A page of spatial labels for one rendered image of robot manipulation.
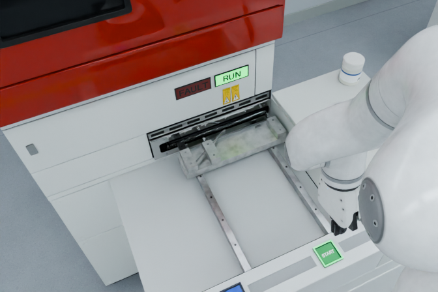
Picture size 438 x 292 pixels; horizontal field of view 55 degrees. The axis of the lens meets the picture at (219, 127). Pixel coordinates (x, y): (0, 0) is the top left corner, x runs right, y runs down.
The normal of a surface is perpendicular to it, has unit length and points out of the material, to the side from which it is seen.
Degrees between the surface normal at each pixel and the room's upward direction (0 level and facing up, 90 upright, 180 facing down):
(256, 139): 0
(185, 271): 0
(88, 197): 90
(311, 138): 56
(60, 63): 90
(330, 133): 52
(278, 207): 0
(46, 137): 90
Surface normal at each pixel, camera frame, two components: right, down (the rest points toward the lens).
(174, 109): 0.41, 0.67
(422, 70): -0.90, -0.36
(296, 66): -0.04, -0.66
